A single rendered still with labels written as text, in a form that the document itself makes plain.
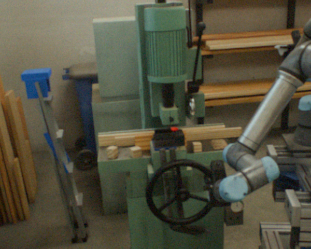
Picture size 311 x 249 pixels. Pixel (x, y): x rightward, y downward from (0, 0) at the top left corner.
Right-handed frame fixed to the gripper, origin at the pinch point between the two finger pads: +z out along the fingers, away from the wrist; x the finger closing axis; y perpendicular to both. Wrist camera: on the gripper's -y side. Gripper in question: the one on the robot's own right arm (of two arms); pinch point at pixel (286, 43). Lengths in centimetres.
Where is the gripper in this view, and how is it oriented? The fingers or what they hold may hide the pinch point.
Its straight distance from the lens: 255.1
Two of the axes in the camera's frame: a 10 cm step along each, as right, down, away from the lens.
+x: 9.7, -2.1, 0.8
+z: -1.4, -3.0, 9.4
